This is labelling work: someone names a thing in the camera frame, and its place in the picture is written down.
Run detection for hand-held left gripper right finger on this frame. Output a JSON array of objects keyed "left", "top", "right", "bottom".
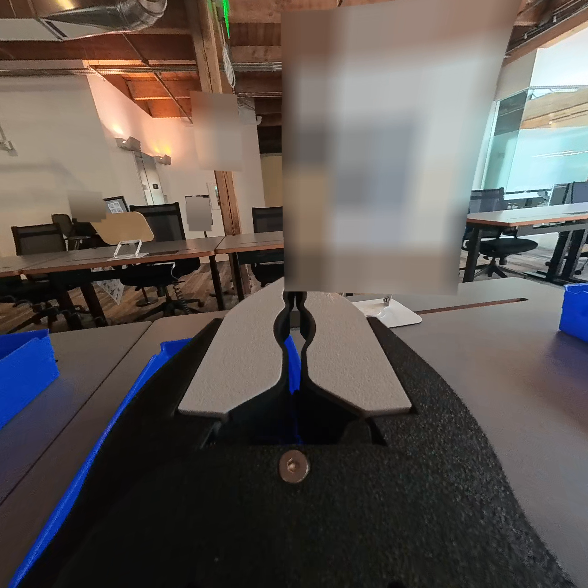
[{"left": 296, "top": 289, "right": 412, "bottom": 420}]

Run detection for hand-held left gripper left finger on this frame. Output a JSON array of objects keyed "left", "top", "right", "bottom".
[{"left": 178, "top": 279, "right": 296, "bottom": 421}]

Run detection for blue plastic bin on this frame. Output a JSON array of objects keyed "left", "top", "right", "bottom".
[
  {"left": 9, "top": 336, "right": 304, "bottom": 588},
  {"left": 559, "top": 283, "right": 588, "bottom": 343},
  {"left": 0, "top": 329, "right": 59, "bottom": 430}
]

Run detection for dark office desk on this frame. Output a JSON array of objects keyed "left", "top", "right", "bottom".
[{"left": 0, "top": 232, "right": 285, "bottom": 324}]

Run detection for wooden board on stand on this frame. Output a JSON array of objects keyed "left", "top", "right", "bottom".
[{"left": 92, "top": 211, "right": 155, "bottom": 259}]

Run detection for wooden office desk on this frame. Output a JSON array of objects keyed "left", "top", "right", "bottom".
[{"left": 462, "top": 202, "right": 588, "bottom": 284}]

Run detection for wooden support column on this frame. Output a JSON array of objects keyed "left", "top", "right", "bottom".
[{"left": 184, "top": 0, "right": 242, "bottom": 236}]

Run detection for metal ventilation duct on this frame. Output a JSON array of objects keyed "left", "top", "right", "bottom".
[{"left": 37, "top": 0, "right": 172, "bottom": 34}]

